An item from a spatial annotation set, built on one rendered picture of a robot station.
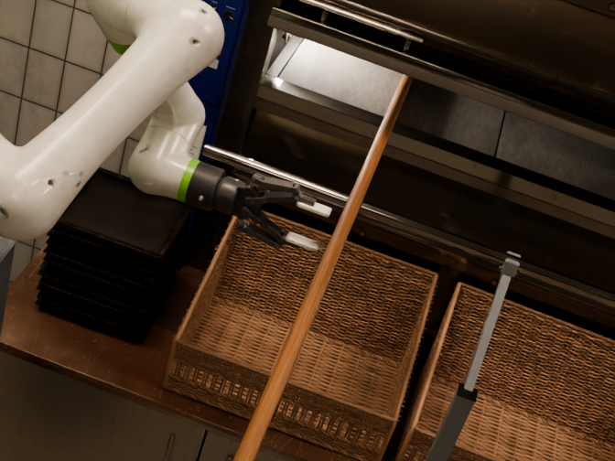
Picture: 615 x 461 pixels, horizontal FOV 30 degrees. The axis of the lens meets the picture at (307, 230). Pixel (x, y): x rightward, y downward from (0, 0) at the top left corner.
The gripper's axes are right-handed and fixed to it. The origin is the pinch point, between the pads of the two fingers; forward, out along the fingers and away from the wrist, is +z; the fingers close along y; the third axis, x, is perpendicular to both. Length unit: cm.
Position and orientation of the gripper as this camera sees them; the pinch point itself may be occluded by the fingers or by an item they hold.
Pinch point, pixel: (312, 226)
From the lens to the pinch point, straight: 234.6
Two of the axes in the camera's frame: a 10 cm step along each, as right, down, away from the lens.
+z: 9.4, 3.5, -0.6
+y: -2.6, 8.0, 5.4
